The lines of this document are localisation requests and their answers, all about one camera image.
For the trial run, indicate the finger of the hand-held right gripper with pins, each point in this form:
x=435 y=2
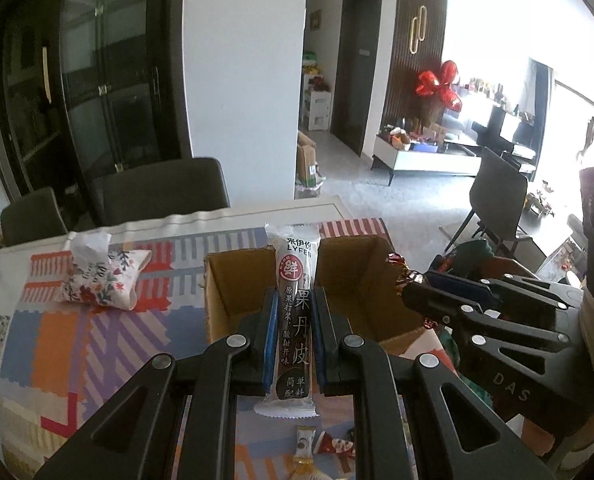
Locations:
x=442 y=307
x=452 y=282

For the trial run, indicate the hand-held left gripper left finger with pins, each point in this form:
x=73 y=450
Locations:
x=269 y=330

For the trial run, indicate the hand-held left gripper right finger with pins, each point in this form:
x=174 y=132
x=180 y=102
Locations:
x=321 y=330

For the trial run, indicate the red foil candy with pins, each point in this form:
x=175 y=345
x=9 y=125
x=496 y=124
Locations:
x=402 y=272

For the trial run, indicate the white fruit leather snack packet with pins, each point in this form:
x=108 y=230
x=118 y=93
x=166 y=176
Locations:
x=297 y=280

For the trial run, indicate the cardboard box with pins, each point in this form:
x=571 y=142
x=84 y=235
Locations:
x=307 y=160
x=237 y=285

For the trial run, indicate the green plastic bag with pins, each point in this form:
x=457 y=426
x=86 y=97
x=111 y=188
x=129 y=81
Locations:
x=472 y=390

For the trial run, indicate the dark grey dining chair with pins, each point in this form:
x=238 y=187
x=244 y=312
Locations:
x=167 y=190
x=494 y=190
x=32 y=217

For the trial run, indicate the small white candy packet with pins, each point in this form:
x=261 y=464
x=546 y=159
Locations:
x=304 y=442

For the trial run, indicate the red candy wrapper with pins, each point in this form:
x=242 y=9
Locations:
x=334 y=445

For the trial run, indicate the white TV console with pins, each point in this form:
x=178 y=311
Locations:
x=427 y=162

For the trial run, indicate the colourful patterned table mat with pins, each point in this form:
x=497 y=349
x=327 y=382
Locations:
x=127 y=340

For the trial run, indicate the yellow candy packet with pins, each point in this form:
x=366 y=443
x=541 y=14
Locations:
x=307 y=472

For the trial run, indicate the grey sofa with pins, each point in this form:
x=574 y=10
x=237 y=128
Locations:
x=459 y=125

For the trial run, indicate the black piano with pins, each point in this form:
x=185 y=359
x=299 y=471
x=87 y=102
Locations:
x=499 y=125

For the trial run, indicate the cardboard box on floor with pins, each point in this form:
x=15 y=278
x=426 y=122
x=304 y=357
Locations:
x=307 y=160

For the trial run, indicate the floral tissue pack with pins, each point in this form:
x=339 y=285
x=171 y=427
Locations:
x=102 y=280

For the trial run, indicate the red foil balloons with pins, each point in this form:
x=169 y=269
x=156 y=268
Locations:
x=429 y=82

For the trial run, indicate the dark wooden door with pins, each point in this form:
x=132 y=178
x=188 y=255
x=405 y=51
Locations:
x=357 y=85

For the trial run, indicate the white storage shelf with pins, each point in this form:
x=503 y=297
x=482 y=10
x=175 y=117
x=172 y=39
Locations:
x=319 y=105

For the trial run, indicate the black glass sliding door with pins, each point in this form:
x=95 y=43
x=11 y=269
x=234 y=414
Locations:
x=107 y=60

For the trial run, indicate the gold wall ornament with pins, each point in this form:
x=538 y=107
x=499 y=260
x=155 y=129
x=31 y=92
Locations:
x=410 y=35

